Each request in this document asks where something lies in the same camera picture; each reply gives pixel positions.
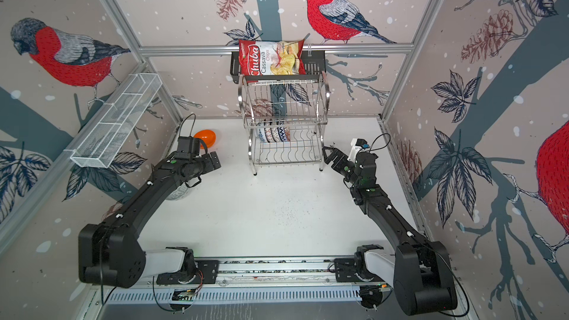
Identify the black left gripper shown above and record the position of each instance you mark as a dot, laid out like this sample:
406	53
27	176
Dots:
210	164

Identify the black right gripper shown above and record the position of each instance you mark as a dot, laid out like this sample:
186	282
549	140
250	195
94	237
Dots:
335	155

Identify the green patterned ceramic bowl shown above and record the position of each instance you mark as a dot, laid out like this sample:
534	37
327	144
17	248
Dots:
179	193

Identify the orange plastic bowl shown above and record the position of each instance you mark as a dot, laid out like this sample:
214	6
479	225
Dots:
207	136

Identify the red patterned ceramic bowl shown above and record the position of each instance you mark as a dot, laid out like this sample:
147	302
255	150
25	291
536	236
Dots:
284	134

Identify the stainless steel dish rack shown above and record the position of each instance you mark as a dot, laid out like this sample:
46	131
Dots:
300	102

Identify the blue geometric upturned bowl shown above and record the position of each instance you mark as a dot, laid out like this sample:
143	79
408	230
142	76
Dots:
269	135

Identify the blue floral ceramic bowl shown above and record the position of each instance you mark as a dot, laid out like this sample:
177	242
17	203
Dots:
261	134

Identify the white brown patterned bowl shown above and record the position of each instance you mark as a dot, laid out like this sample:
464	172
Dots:
275	134

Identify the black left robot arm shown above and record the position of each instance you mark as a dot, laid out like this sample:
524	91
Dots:
110	253

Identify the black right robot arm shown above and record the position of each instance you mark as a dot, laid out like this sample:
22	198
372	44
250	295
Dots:
419	272

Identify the red cassava chips bag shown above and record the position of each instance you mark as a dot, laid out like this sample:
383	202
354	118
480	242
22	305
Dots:
270	58

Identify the white wire mesh shelf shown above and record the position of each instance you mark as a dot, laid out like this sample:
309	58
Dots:
120	116

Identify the black wall basket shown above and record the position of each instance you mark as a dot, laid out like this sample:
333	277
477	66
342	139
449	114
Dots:
313	61

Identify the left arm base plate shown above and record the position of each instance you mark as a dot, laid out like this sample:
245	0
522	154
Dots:
204	272

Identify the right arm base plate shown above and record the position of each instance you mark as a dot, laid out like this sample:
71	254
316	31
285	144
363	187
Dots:
348	270

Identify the aluminium mounting rail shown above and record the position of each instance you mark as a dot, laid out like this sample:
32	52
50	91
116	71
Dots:
284	271

